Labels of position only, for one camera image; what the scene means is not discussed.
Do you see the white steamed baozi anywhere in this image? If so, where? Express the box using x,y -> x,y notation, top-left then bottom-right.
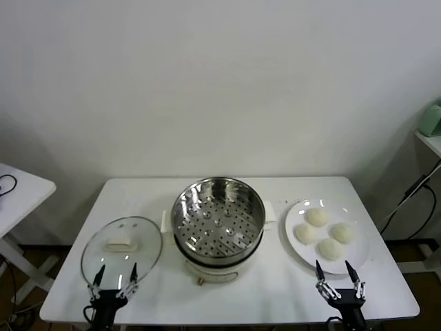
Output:
294,223 -> 318,245
306,208 -> 329,228
316,238 -> 345,260
330,223 -> 356,244

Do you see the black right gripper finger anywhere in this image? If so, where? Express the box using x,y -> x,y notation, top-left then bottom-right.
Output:
315,260 -> 342,300
345,260 -> 366,299

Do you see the white round plate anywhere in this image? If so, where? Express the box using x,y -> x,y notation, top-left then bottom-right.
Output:
284,199 -> 372,276

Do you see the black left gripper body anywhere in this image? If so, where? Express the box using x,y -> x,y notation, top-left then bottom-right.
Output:
90,290 -> 127,331

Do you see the black cable with adapter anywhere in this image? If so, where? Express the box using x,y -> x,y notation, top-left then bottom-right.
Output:
380,174 -> 438,241

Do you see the glass lid with cream handle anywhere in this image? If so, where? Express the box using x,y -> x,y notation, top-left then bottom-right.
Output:
81,216 -> 163,291

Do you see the white cable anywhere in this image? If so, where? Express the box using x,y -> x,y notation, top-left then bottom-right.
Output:
380,174 -> 433,235

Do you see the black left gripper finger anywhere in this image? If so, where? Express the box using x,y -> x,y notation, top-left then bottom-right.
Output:
116,263 -> 139,299
88,264 -> 106,299

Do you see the thin black looped cable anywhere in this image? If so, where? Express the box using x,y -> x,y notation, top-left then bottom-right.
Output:
0,174 -> 18,198

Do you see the white folding side table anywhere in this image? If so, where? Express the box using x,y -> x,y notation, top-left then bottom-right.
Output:
0,162 -> 57,304

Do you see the black floor cable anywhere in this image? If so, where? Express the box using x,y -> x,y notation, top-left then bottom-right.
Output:
0,258 -> 19,306

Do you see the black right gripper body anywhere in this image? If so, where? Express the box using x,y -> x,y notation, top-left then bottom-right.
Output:
327,288 -> 368,331

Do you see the white shelf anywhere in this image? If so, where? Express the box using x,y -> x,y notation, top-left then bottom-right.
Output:
396,130 -> 441,275

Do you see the pale green container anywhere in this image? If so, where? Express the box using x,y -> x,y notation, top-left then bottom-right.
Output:
420,98 -> 441,137

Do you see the perforated steel steamer basket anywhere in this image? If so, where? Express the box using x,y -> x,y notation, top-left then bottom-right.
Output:
161,177 -> 278,259

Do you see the cream electric cooker base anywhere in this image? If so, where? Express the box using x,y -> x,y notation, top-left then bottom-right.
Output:
161,220 -> 276,287

